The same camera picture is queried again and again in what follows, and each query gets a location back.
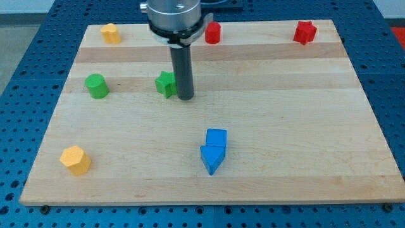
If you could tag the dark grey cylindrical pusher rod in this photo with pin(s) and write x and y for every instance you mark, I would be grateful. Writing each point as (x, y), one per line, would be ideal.
(182, 69)

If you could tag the green star block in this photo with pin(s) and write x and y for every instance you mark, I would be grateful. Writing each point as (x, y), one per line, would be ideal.
(166, 84)

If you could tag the red star block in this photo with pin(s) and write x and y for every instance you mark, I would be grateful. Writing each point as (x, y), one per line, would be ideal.
(305, 32)

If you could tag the red cylinder block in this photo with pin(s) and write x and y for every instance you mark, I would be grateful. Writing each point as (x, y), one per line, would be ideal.
(213, 33)

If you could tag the yellow heart block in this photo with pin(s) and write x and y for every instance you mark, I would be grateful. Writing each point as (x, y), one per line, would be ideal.
(110, 34)

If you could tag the blue cube block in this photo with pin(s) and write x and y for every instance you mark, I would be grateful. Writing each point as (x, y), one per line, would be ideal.
(216, 137)

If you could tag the green cylinder block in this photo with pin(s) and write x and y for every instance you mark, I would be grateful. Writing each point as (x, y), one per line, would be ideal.
(97, 86)

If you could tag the blue triangle block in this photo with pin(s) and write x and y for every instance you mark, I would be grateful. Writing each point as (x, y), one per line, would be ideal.
(212, 157)

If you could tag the wooden board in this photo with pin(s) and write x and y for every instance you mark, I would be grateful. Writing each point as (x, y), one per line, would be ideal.
(300, 129)

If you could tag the yellow hexagon block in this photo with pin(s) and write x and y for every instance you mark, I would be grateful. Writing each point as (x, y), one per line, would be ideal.
(76, 160)

